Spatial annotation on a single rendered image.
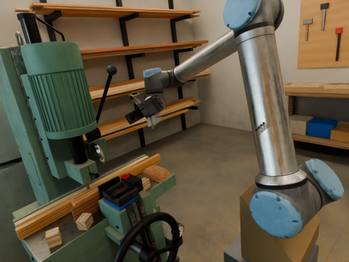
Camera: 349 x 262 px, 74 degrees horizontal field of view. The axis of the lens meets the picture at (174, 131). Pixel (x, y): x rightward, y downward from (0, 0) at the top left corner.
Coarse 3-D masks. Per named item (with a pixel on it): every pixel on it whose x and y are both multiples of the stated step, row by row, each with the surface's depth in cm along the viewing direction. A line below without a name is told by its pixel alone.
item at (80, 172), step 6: (66, 162) 92; (72, 162) 91; (90, 162) 89; (66, 168) 93; (72, 168) 89; (78, 168) 85; (84, 168) 86; (90, 168) 88; (96, 168) 89; (72, 174) 91; (78, 174) 86; (84, 174) 86; (78, 180) 88; (84, 180) 86; (90, 180) 88
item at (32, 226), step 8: (152, 160) 117; (160, 160) 122; (136, 168) 110; (144, 168) 114; (120, 176) 104; (72, 200) 89; (56, 208) 85; (64, 208) 86; (40, 216) 81; (48, 216) 82; (56, 216) 84; (24, 224) 78; (32, 224) 78; (40, 224) 80; (48, 224) 83; (16, 232) 77; (24, 232) 77; (32, 232) 79
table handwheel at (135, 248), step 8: (152, 216) 73; (160, 216) 75; (168, 216) 78; (136, 224) 70; (144, 224) 70; (176, 224) 82; (128, 232) 68; (136, 232) 68; (144, 232) 71; (176, 232) 83; (128, 240) 66; (144, 240) 72; (176, 240) 84; (120, 248) 66; (128, 248) 67; (136, 248) 78; (144, 248) 74; (152, 248) 75; (168, 248) 82; (176, 248) 84; (120, 256) 65; (144, 256) 73; (152, 256) 73; (168, 256) 85; (176, 256) 85
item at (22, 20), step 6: (24, 12) 79; (18, 18) 80; (24, 18) 79; (30, 18) 80; (36, 18) 83; (24, 24) 80; (30, 24) 81; (36, 24) 83; (24, 30) 81; (30, 30) 81; (36, 30) 83; (24, 36) 82; (30, 36) 82; (36, 36) 83; (30, 42) 82; (36, 42) 83; (42, 42) 84
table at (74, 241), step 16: (160, 192) 102; (64, 224) 82; (96, 224) 80; (32, 240) 76; (64, 240) 74; (80, 240) 76; (96, 240) 80; (32, 256) 72; (48, 256) 69; (64, 256) 72
